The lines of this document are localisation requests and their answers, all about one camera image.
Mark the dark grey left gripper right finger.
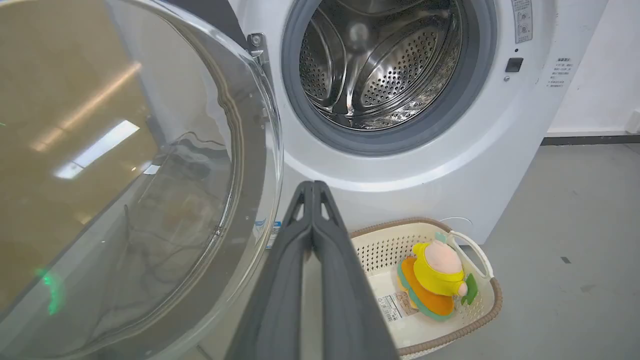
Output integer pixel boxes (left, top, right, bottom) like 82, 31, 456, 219
313, 181, 400, 360

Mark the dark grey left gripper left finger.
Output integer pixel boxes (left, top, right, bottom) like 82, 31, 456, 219
225, 181, 314, 360

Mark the round glass washing machine door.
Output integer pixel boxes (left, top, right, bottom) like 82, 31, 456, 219
0, 0, 284, 360

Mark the white front-load washing machine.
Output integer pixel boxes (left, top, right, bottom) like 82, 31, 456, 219
165, 0, 611, 250

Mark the metal door hinge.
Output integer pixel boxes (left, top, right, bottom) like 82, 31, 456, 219
247, 32, 268, 66

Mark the white label with barcode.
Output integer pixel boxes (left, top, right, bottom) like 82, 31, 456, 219
377, 292, 419, 324

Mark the yellow and orange plush doll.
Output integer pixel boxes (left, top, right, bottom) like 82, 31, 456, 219
396, 239, 479, 322

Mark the cream laundry basket brown rim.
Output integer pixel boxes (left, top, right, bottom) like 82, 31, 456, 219
349, 217, 504, 360

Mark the stainless steel perforated drum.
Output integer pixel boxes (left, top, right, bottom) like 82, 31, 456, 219
299, 0, 463, 132

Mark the white instruction sticker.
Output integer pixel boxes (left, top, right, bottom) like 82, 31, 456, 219
511, 0, 534, 44

